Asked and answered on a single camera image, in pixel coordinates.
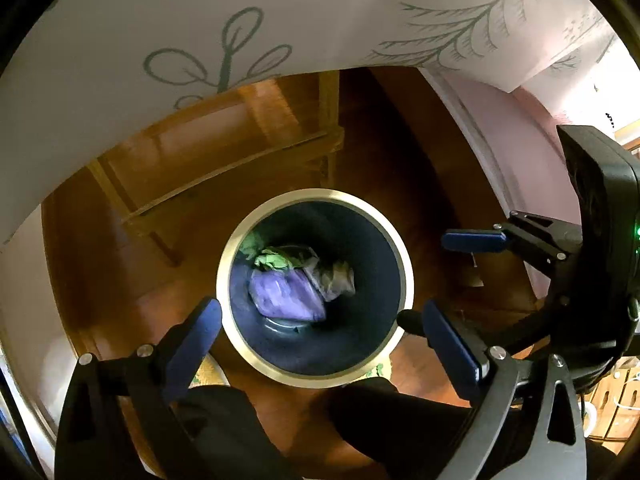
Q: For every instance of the tree print tablecloth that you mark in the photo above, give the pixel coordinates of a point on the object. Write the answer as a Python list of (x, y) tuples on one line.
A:
[(150, 10)]

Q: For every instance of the purple crumpled wrapper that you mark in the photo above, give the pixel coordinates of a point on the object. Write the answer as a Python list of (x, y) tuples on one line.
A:
[(285, 292)]

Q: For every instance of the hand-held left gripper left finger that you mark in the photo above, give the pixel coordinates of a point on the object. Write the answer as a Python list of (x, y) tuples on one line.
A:
[(195, 350)]

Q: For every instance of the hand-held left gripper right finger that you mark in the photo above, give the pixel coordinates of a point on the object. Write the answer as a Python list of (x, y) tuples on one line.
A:
[(450, 355)]

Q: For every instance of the green crumpled wrapper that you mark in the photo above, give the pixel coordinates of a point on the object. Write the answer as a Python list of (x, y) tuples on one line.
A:
[(272, 259)]

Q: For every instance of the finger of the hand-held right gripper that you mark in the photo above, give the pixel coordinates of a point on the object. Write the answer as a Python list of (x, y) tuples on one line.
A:
[(411, 322), (475, 241)]

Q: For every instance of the wooden table frame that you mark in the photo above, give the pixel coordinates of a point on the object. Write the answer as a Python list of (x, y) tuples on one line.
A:
[(225, 175)]

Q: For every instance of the clear grey crumpled wrapper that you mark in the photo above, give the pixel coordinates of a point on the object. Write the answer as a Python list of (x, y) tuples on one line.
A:
[(335, 277)]

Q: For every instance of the pink bed sheet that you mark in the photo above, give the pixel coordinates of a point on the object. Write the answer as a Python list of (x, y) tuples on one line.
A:
[(510, 135)]

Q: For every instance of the person's left leg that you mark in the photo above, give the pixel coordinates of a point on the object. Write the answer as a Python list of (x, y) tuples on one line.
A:
[(235, 430)]

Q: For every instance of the dark round trash bin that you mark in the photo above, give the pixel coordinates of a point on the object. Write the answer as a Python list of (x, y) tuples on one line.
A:
[(370, 270)]

